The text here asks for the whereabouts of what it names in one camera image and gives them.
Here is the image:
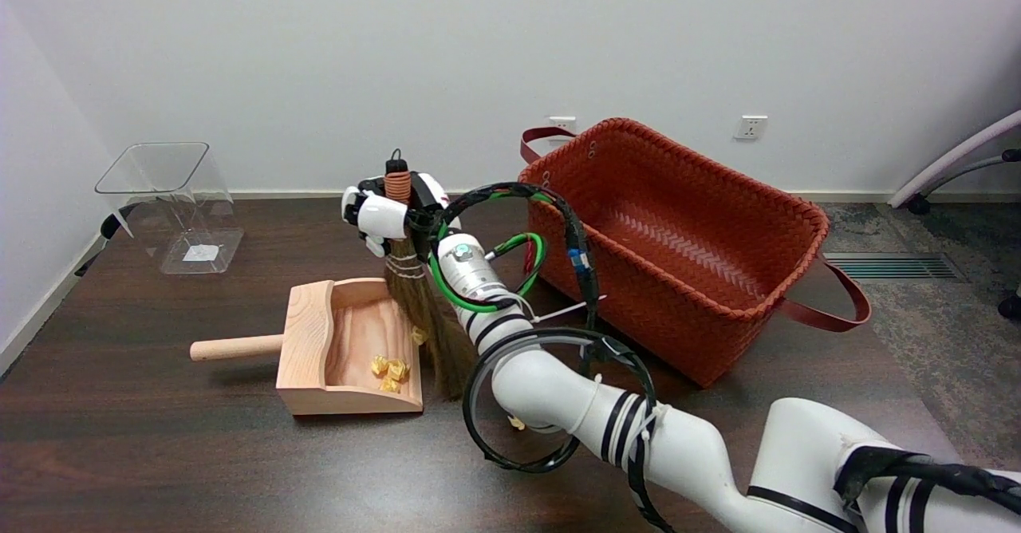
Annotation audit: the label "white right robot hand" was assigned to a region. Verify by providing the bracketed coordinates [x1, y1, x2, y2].
[341, 170, 462, 259]

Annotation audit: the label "brown straw hand broom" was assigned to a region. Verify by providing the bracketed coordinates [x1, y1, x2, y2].
[383, 148, 479, 401]

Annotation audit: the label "wooden dustpan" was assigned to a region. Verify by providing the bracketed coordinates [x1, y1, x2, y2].
[190, 278, 424, 417]

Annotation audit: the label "clear plastic container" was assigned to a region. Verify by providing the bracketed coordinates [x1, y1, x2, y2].
[94, 142, 245, 276]

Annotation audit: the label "red woven basket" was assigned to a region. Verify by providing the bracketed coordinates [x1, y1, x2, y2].
[518, 117, 873, 389]

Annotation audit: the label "metal floor vent grille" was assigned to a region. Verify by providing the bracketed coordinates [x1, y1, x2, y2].
[824, 252, 966, 282]

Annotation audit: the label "office chair base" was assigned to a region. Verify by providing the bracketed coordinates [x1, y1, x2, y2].
[888, 110, 1021, 320]

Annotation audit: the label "green cable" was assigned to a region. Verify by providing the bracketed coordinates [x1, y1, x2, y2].
[428, 232, 548, 314]

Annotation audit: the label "black wrapped cable bundle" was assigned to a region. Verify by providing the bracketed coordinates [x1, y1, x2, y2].
[415, 182, 601, 334]

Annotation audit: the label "black hoop cable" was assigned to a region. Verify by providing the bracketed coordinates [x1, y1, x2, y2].
[463, 327, 675, 533]

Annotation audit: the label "black taped cable sleeve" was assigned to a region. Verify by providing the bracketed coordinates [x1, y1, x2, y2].
[834, 445, 1021, 518]

